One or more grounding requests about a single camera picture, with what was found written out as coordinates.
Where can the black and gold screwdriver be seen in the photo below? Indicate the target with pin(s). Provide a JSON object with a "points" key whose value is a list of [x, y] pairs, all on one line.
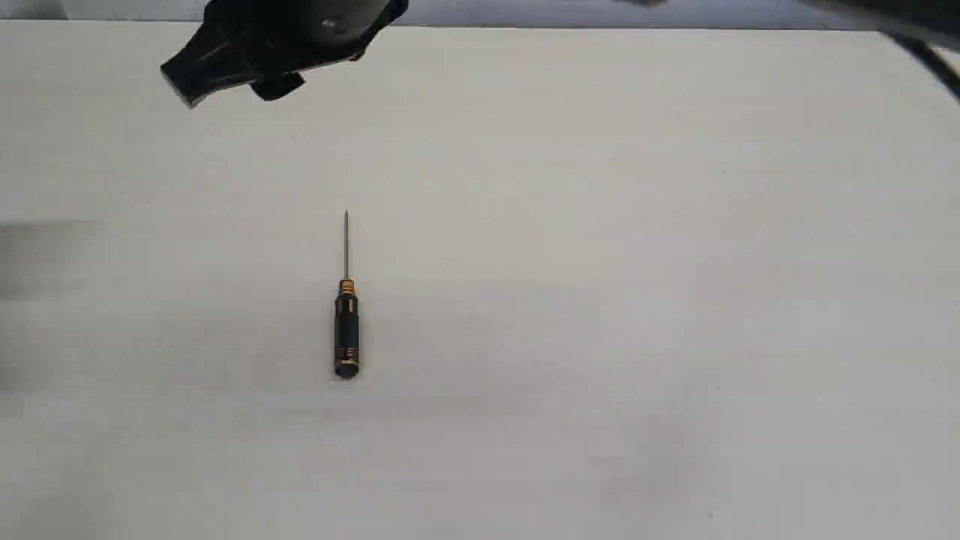
{"points": [[346, 320]]}

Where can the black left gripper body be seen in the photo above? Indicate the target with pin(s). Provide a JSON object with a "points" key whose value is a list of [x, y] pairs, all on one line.
{"points": [[276, 36]]}

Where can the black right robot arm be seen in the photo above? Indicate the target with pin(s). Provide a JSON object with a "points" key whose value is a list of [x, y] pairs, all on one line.
{"points": [[919, 28]]}

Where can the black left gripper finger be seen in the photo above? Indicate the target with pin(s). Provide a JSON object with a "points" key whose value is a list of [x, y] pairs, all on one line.
{"points": [[197, 74], [274, 87]]}

